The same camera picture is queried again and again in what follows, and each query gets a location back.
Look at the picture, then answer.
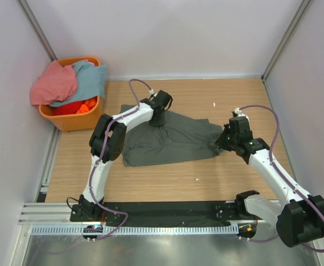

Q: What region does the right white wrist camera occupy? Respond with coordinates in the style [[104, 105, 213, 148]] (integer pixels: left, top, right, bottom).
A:
[[232, 108, 249, 120]]

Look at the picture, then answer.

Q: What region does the pink t shirt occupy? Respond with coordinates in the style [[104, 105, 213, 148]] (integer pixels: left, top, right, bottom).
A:
[[30, 60, 78, 106]]

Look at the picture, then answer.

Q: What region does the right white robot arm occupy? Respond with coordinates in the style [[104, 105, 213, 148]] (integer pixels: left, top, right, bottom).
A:
[[216, 114, 324, 247]]

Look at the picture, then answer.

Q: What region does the slotted cable duct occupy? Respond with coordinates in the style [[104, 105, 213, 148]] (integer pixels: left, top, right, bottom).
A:
[[31, 224, 239, 236]]

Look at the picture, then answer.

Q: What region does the dark grey t shirt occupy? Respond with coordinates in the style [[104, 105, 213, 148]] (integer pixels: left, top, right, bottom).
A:
[[122, 111, 222, 167]]

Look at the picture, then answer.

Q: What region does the red orange t shirt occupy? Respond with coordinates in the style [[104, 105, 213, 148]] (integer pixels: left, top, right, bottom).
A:
[[53, 97, 98, 116]]

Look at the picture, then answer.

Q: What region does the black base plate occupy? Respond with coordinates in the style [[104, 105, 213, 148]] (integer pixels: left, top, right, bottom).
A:
[[70, 201, 256, 228]]

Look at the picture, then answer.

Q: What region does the light blue t shirt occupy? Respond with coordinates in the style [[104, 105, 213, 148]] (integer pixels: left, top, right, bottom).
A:
[[49, 60, 107, 108]]

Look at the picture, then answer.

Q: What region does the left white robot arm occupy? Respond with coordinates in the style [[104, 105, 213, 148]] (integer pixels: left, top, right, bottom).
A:
[[70, 90, 173, 222]]

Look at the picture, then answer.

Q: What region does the orange plastic tub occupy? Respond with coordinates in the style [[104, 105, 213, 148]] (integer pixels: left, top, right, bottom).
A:
[[36, 57, 104, 131]]

